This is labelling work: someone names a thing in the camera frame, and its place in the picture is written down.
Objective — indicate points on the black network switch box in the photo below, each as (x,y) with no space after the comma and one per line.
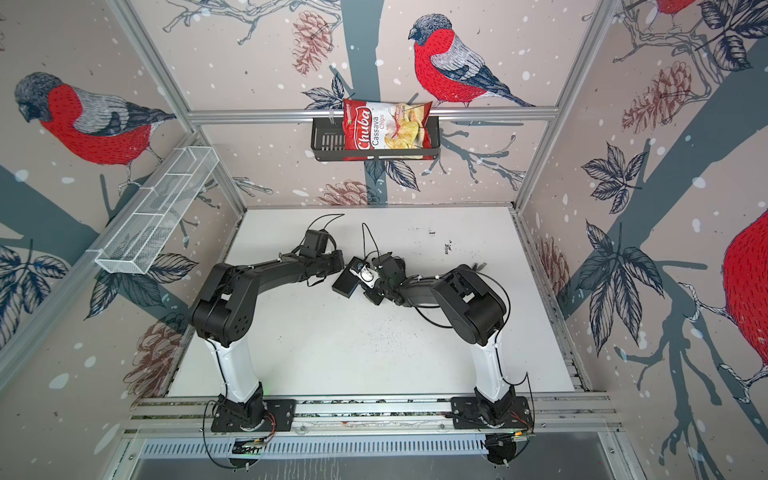
(347,282)

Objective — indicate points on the red cassava chips bag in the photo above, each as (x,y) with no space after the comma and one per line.
(385,126)

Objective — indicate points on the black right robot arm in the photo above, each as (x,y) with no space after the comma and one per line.
(474,311)

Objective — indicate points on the aluminium mounting rail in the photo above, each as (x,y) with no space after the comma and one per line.
(348,415)

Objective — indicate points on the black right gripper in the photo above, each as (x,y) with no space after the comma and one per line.
(372,297)

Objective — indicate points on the black wall basket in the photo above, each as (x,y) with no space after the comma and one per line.
(328,144)

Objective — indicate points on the white wire mesh shelf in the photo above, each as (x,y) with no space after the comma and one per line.
(162,204)

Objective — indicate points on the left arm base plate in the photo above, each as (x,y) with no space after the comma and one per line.
(259,416)

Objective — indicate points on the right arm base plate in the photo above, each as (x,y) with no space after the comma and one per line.
(478,413)

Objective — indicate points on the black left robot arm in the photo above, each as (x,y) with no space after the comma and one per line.
(224,311)

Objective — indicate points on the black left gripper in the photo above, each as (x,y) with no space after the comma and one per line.
(337,254)

